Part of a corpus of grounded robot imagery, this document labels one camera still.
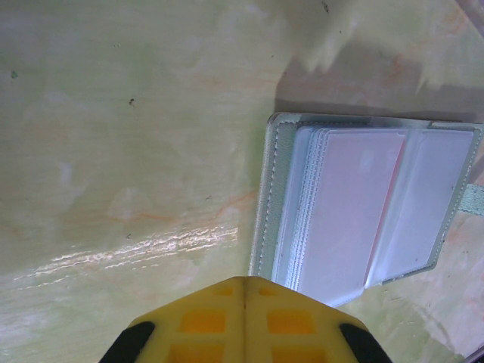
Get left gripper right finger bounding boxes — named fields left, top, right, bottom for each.
left=244, top=275, right=391, bottom=363

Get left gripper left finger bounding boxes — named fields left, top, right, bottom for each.
left=98, top=275, right=246, bottom=363

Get pale green card holder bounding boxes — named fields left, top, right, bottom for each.
left=247, top=111, right=484, bottom=308

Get pinkish white credit card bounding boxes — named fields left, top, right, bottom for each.
left=298, top=128, right=408, bottom=303

